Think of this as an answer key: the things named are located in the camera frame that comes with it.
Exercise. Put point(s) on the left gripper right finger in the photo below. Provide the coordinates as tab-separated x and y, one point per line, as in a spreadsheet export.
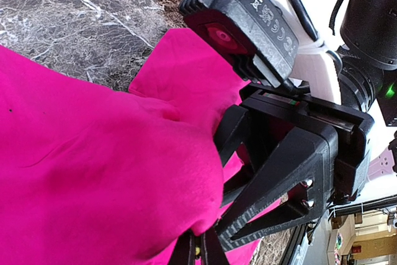
211	251

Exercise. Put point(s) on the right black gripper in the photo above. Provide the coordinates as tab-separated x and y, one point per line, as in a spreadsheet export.
293	185

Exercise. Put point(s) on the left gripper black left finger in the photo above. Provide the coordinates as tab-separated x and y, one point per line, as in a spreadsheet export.
184	250

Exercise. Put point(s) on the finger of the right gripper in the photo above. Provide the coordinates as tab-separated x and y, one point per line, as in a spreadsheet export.
253	137

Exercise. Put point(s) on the red t-shirt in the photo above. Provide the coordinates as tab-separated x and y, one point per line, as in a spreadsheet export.
90	175

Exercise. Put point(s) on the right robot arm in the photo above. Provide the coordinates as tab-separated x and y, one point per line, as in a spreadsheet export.
368	56

